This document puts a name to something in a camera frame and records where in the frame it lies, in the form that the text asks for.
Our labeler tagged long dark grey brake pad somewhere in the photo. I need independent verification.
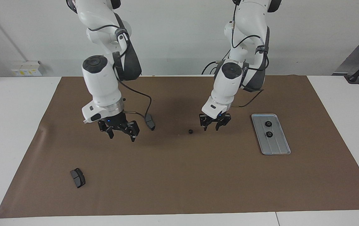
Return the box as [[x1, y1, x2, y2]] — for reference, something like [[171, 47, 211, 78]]
[[144, 113, 155, 131]]

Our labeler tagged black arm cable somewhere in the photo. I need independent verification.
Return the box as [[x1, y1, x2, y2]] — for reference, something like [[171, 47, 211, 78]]
[[231, 3, 269, 109], [88, 24, 153, 121]]

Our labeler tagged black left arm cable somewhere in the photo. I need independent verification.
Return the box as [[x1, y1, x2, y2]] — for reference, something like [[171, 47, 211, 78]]
[[231, 3, 269, 109]]

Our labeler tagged black base cable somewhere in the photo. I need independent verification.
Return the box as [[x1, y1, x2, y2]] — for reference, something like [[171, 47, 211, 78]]
[[201, 52, 230, 75]]

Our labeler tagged white wall socket strip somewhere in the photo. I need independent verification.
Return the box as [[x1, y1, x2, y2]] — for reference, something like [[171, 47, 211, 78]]
[[11, 61, 43, 77]]

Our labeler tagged silver metal tray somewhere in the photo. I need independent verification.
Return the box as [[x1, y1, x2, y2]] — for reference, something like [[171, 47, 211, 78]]
[[251, 114, 291, 155]]

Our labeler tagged short dark grey brake pad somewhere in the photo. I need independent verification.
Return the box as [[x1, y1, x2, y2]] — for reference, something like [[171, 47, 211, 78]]
[[70, 168, 86, 189]]

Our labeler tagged brown paper table mat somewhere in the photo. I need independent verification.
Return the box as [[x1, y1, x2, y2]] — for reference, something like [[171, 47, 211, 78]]
[[0, 75, 359, 218]]

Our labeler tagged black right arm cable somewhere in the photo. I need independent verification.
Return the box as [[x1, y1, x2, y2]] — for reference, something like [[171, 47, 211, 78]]
[[88, 24, 153, 121]]

